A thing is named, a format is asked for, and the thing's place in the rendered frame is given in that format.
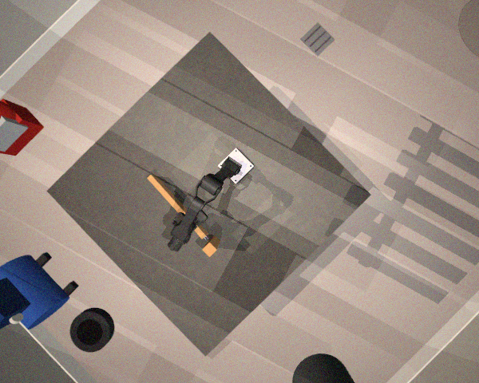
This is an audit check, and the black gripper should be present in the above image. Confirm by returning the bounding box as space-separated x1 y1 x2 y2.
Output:
192 210 208 231

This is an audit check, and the light brown wooden board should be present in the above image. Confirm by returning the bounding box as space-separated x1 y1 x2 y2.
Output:
147 175 209 240

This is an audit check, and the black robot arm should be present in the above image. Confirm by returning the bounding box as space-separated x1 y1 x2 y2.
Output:
168 156 242 252

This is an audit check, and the brown wooden block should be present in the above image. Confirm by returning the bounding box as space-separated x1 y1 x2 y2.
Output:
202 235 220 257

